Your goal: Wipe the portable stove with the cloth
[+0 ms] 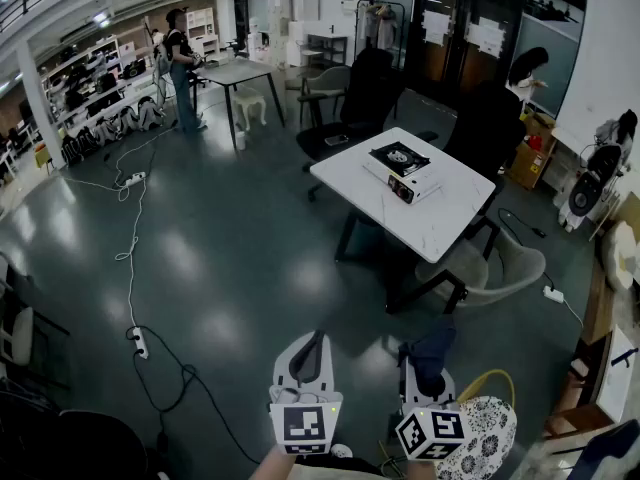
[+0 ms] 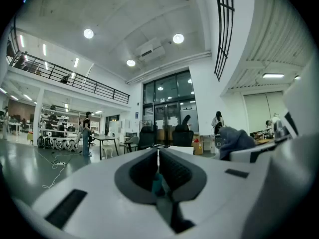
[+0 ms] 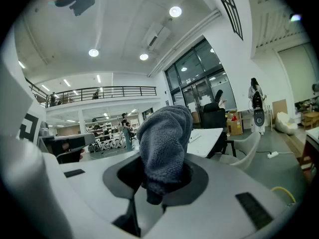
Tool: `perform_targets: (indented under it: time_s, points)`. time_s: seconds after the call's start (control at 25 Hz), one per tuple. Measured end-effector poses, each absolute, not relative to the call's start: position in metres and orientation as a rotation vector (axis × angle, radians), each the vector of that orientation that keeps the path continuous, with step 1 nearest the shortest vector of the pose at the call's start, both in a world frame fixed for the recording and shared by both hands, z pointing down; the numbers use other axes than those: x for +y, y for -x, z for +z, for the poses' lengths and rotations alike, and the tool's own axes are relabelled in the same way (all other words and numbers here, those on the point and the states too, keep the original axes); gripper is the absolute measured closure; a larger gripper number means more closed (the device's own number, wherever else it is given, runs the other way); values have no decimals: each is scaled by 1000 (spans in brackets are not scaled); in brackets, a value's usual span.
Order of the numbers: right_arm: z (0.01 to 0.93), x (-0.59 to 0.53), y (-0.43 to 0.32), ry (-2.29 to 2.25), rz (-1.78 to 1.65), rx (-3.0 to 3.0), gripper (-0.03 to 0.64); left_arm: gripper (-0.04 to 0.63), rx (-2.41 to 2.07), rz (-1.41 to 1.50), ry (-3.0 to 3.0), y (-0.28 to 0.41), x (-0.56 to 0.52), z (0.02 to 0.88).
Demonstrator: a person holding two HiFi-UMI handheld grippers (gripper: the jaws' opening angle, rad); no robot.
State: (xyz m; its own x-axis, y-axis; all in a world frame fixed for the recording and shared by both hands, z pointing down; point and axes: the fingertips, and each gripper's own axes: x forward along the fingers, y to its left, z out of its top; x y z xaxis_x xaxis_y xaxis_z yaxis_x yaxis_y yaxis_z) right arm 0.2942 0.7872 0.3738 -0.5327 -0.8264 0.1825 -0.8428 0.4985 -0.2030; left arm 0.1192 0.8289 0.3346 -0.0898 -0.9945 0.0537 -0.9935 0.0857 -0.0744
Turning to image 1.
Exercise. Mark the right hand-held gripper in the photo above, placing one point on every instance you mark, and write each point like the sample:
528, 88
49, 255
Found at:
432, 433

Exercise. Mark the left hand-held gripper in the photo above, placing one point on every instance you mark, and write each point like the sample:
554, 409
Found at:
305, 425

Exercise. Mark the dark blue cloth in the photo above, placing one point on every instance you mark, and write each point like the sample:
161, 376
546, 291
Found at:
430, 353

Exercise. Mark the white portable gas stove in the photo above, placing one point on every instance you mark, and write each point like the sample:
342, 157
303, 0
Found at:
400, 168

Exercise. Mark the person's left forearm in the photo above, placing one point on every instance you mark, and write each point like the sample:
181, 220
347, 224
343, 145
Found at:
272, 465

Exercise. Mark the person's right forearm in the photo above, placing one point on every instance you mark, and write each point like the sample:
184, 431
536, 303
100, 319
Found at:
422, 470

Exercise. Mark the black white floral fabric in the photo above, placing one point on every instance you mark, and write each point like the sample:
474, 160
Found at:
480, 438

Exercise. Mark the person's white printed shirt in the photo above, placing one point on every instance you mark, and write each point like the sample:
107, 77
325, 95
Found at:
340, 472

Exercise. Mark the grey armchair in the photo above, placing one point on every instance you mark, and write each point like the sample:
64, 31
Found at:
520, 263

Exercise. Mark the white power strip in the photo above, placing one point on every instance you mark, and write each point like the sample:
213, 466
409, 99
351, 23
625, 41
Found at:
553, 294
135, 178
141, 343

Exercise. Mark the white marble table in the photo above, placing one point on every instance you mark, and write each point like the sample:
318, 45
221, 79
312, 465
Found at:
450, 218

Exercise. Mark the white wooden side cabinet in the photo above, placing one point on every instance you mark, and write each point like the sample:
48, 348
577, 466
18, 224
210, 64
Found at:
617, 378

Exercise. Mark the smartphone with white case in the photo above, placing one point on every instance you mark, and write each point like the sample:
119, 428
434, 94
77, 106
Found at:
336, 140

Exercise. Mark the white paper cup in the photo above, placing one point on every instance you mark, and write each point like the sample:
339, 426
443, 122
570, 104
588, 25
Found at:
240, 140

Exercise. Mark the brown cardboard box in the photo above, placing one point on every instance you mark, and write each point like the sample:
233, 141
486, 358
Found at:
532, 163

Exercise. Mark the black white backpack rig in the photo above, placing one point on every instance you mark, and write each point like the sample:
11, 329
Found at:
592, 183

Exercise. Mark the black office chair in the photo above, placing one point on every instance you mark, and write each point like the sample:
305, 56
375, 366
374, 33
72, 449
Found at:
485, 123
370, 93

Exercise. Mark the white stool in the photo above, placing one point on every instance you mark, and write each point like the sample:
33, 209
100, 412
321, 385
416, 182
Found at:
248, 95

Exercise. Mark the beige armchair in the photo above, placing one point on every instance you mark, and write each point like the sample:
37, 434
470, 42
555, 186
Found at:
327, 80

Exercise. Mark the dark grey table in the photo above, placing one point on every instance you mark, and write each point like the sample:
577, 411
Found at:
235, 70

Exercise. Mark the row of black white backpacks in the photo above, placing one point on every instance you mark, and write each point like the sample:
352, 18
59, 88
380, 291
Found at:
107, 130

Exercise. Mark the glass entrance doors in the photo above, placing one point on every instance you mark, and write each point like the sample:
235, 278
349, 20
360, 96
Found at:
452, 68

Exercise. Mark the yellow stool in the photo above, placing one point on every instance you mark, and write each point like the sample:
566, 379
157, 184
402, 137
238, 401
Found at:
42, 155

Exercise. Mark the white tall cabinet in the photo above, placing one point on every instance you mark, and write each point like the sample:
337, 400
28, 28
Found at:
295, 28

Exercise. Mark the white shelving unit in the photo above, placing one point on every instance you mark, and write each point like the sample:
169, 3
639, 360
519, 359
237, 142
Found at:
100, 83

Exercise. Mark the black frame cushioned chair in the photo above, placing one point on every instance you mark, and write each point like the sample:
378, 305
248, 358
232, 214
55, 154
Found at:
20, 335

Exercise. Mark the dark frame desk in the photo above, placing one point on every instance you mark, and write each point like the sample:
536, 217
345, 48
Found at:
327, 43

